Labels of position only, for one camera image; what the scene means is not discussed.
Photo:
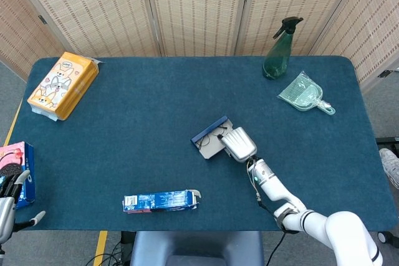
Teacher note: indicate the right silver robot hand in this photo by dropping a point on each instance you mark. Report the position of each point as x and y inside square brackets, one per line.
[240, 146]

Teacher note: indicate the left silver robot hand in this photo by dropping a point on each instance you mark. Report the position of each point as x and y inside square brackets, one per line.
[6, 213]

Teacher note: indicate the blue and white glasses case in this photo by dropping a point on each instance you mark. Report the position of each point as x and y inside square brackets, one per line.
[212, 150]

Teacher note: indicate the thin metal eyeglasses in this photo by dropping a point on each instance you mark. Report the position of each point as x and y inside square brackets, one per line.
[204, 142]

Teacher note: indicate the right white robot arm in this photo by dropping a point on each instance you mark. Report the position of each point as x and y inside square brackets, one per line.
[274, 185]

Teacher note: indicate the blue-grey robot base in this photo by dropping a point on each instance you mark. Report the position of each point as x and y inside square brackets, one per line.
[193, 244]

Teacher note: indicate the pink and blue cookie box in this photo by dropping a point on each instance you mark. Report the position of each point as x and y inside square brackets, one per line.
[15, 157]

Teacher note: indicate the mint green bagged dustpan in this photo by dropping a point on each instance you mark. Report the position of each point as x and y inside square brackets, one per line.
[299, 94]

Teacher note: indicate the green spray bottle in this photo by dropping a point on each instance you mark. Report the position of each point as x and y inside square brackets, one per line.
[277, 57]

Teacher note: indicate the opened blue cookie box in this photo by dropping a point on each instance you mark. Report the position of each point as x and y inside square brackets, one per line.
[159, 201]

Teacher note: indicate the yellow floor tape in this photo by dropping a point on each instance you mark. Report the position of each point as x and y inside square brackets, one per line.
[101, 244]

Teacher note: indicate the blue felt table cover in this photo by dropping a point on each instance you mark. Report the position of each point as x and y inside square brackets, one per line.
[124, 138]

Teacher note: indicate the black table leg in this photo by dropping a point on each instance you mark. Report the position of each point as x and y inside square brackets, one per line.
[126, 241]

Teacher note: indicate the yellow tissue pack with dogs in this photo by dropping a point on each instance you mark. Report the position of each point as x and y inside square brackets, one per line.
[59, 85]

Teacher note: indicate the bamboo folding screen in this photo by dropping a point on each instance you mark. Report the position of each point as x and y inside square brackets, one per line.
[196, 10]

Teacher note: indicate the black table foot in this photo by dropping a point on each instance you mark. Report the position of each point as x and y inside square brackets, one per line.
[388, 139]

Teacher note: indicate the white sneaker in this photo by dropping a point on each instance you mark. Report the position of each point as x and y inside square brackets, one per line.
[389, 163]

